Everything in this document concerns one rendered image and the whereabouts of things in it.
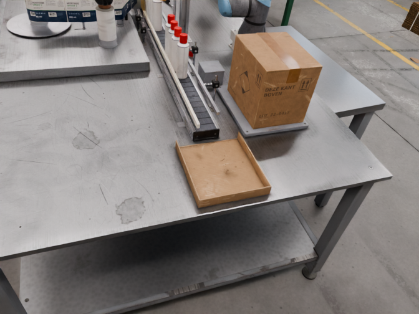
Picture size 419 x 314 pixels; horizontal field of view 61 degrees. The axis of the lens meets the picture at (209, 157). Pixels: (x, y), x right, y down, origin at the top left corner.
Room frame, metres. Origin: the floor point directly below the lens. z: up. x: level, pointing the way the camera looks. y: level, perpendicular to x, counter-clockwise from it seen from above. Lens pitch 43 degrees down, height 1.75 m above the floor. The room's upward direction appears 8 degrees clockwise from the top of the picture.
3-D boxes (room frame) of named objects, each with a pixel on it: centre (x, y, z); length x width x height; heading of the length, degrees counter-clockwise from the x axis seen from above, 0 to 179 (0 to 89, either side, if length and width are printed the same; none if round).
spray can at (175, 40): (1.49, 0.21, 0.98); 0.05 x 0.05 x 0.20
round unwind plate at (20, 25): (1.75, 0.98, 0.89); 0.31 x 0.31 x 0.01
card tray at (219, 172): (0.92, -0.05, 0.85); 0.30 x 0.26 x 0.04; 24
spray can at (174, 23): (1.55, 0.24, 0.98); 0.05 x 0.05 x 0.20
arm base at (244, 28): (1.89, -0.14, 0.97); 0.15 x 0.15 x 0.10
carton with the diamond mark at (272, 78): (1.35, -0.21, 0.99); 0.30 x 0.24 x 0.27; 24
